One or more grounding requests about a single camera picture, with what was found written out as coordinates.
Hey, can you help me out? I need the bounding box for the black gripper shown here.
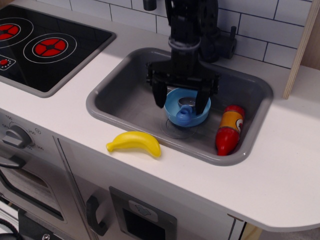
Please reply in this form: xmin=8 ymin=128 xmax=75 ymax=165
xmin=146 ymin=50 xmax=221 ymax=115

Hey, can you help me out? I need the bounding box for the blue handled toy spoon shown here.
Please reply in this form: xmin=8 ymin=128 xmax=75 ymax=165
xmin=176 ymin=97 xmax=196 ymax=127

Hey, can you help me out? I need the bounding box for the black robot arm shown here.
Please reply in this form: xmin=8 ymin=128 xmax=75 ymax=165
xmin=146 ymin=0 xmax=219 ymax=115

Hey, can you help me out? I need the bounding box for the light blue plastic bowl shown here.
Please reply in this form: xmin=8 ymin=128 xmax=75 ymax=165
xmin=164 ymin=88 xmax=211 ymax=127

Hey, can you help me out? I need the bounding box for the grey plastic sink basin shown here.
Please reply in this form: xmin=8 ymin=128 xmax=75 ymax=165
xmin=86 ymin=48 xmax=273 ymax=166

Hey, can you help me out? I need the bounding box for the red toy ketchup bottle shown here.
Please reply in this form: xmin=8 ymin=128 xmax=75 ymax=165
xmin=215 ymin=105 xmax=245 ymax=156

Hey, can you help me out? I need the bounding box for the dark grey toy faucet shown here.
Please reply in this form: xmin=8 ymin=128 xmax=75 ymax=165
xmin=199 ymin=26 xmax=237 ymax=63

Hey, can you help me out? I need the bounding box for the yellow toy banana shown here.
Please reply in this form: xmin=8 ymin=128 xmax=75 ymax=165
xmin=106 ymin=131 xmax=162 ymax=158

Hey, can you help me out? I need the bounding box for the grey dispenser panel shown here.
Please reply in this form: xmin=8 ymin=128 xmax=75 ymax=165
xmin=109 ymin=186 xmax=177 ymax=240

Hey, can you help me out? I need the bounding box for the black toy stovetop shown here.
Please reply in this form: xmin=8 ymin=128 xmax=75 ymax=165
xmin=0 ymin=4 xmax=116 ymax=98

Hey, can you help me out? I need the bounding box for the grey oven knob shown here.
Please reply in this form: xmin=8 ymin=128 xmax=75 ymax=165
xmin=2 ymin=125 xmax=32 ymax=149

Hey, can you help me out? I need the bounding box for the grey oven door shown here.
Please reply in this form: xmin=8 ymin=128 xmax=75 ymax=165
xmin=0 ymin=144 xmax=75 ymax=240

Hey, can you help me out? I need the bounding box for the light wooden side post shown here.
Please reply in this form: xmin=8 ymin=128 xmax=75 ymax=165
xmin=282 ymin=0 xmax=320 ymax=100

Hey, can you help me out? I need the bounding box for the dark grey cabinet handle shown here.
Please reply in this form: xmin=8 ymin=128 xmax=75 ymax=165
xmin=85 ymin=195 xmax=108 ymax=236

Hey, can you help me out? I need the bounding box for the black base plate with screw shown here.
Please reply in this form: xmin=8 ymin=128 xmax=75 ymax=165
xmin=18 ymin=209 xmax=62 ymax=240

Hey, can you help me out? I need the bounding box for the black braided cable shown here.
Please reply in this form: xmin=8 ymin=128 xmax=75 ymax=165
xmin=0 ymin=217 xmax=23 ymax=240

